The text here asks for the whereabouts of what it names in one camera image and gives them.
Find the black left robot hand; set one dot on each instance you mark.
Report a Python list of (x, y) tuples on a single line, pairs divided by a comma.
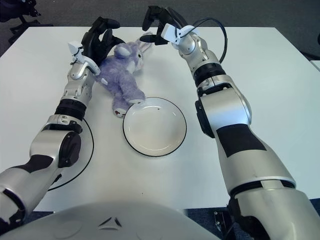
[(95, 45)]

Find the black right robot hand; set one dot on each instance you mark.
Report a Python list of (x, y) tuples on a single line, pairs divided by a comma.
[(172, 17)]

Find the purple plush bunny doll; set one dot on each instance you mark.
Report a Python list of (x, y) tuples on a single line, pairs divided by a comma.
[(122, 75)]

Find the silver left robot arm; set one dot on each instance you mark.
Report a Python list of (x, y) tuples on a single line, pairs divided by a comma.
[(72, 90)]

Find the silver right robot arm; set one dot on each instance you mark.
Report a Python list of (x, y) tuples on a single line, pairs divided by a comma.
[(225, 107)]

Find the white plate with black rim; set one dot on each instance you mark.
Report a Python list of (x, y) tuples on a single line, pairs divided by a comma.
[(155, 127)]

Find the black office chair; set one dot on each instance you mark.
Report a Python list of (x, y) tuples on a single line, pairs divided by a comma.
[(15, 12)]

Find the white side table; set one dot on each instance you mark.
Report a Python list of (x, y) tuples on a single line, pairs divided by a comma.
[(315, 65)]

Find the grey robot torso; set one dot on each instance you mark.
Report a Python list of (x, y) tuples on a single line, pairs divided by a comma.
[(112, 225)]

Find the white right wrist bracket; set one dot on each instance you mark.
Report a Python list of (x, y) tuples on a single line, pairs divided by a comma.
[(170, 32)]

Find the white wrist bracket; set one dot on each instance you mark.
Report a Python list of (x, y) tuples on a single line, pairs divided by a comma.
[(170, 32), (75, 48)]

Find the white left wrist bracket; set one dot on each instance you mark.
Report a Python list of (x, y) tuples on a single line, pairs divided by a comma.
[(75, 48)]

